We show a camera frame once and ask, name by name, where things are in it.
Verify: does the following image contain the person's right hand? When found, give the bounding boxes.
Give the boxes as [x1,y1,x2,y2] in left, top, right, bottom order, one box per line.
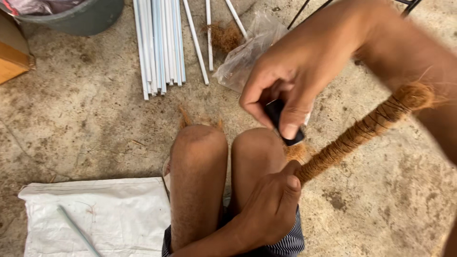
[239,0,380,140]

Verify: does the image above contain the person's left hand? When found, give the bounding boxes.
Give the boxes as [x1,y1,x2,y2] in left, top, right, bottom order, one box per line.
[234,160,303,247]

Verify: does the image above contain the black thread spool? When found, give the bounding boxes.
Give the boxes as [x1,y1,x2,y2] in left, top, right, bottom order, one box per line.
[263,99,306,147]

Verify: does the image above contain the coir-wrapped pole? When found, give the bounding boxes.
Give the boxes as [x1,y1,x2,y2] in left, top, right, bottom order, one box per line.
[294,82,439,187]

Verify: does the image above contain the person's right leg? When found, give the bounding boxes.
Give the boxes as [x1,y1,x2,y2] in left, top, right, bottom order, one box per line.
[228,127,288,218]

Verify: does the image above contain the person's leg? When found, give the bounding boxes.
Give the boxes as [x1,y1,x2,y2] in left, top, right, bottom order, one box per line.
[169,124,229,253]
[228,127,288,218]

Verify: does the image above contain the small coir clump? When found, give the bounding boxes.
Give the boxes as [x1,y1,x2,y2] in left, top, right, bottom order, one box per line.
[284,142,310,163]

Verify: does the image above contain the clear plastic bag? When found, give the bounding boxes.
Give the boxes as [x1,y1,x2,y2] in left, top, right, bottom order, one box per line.
[212,12,290,94]

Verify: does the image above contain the person's left leg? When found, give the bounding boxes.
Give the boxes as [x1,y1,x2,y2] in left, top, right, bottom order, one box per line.
[169,124,229,253]

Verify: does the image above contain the thin white pipe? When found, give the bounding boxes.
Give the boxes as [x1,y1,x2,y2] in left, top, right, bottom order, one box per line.
[224,0,249,40]

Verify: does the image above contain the large brown coir clump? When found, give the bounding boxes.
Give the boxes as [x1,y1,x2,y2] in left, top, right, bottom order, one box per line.
[204,21,244,55]

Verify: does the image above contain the short white pipe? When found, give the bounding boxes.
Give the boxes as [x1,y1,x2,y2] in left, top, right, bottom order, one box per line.
[205,0,214,71]

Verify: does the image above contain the long white pipe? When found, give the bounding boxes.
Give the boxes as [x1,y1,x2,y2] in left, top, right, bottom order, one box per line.
[182,0,210,86]

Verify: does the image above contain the thin coir fibre tuft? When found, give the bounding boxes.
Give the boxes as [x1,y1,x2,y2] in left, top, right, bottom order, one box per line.
[177,104,225,131]

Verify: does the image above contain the bundle of white pipes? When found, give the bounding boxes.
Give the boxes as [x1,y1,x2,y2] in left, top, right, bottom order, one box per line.
[132,0,187,101]

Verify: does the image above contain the white woven sack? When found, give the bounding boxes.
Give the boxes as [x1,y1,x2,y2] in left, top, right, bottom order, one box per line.
[18,177,172,257]

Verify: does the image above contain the grey-blue pipe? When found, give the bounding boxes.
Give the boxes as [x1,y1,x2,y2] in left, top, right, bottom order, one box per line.
[56,205,103,257]

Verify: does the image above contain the grey plastic bucket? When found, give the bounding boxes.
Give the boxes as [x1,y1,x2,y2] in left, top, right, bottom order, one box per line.
[0,0,125,37]

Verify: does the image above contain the crumpled plastic bag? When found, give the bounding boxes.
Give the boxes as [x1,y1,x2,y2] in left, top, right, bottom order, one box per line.
[2,0,84,16]

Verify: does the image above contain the wooden box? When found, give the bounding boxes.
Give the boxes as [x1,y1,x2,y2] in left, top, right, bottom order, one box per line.
[0,10,36,85]

